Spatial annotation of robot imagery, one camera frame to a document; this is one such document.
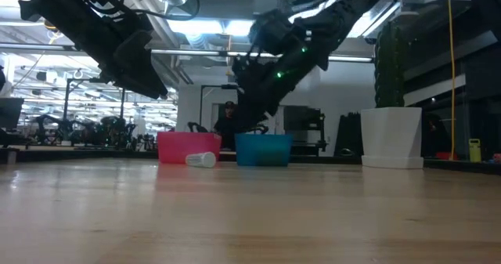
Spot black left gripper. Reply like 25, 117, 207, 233
72, 19, 170, 100

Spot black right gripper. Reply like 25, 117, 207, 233
232, 43, 330, 135

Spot pale purple pill vial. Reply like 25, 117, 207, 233
185, 151, 217, 169

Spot blue plastic bin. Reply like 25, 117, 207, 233
234, 133, 294, 168

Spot red plastic bin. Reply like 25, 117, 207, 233
157, 132, 223, 165

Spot person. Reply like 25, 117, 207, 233
212, 100, 240, 152

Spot black shelf cart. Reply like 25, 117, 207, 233
283, 106, 327, 157

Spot black stacked chairs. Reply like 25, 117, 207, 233
337, 112, 363, 157

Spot black monitor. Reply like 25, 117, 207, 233
0, 97, 25, 129

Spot green cactus plant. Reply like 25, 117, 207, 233
374, 20, 405, 109

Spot yellow-green container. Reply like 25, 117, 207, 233
468, 138, 482, 163

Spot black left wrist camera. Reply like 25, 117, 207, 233
112, 29, 154, 71

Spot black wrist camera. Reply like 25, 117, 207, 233
112, 29, 154, 71
248, 8, 302, 57

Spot black background gantry frame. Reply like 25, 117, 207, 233
199, 84, 243, 134

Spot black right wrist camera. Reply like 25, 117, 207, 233
248, 8, 302, 57

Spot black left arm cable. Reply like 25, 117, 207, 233
131, 0, 201, 21

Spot black aluminium table frame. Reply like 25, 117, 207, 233
0, 146, 501, 175

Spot yellow hanging cable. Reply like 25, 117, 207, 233
447, 0, 457, 161

